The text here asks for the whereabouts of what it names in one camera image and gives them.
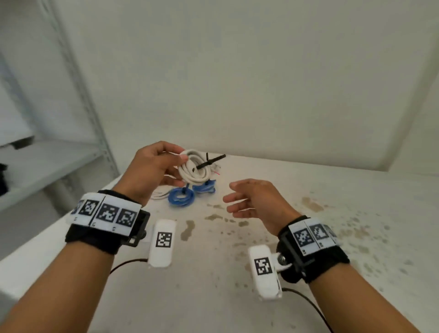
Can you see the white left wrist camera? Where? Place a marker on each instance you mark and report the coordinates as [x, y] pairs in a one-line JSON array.
[[163, 257]]

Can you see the person's left hand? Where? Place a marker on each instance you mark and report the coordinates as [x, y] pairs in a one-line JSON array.
[[144, 171]]

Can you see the person's right forearm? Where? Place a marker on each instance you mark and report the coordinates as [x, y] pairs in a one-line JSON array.
[[356, 302]]

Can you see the person's left forearm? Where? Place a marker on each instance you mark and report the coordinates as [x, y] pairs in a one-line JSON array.
[[58, 291]]

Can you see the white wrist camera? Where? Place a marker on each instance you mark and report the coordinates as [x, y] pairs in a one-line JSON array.
[[163, 257], [267, 284]]

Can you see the black right wristband with markers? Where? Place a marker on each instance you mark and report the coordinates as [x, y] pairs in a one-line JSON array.
[[326, 264]]

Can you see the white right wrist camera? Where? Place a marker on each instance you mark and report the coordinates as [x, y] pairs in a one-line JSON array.
[[267, 284]]

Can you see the person's right hand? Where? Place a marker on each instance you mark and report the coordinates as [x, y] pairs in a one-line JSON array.
[[267, 206]]

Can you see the grey metal shelf rack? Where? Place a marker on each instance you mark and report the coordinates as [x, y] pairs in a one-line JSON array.
[[44, 164]]

